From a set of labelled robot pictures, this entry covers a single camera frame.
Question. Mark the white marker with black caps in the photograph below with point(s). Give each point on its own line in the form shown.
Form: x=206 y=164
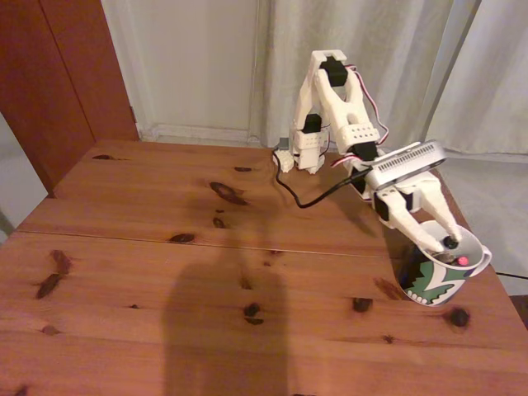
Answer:
x=449 y=242

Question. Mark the white baseboard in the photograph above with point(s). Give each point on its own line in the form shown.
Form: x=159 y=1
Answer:
x=198 y=132

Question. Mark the white curtain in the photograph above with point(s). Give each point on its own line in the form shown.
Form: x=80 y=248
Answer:
x=392 y=41
x=507 y=82

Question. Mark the silver camera box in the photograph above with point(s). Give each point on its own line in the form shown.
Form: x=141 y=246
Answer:
x=406 y=163

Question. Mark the black pen with red end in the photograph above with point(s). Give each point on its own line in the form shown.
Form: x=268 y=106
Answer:
x=463 y=260

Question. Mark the white mug with green pattern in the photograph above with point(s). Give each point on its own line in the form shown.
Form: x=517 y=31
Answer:
x=433 y=280

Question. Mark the brown wooden door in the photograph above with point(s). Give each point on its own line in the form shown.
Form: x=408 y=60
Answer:
x=49 y=82

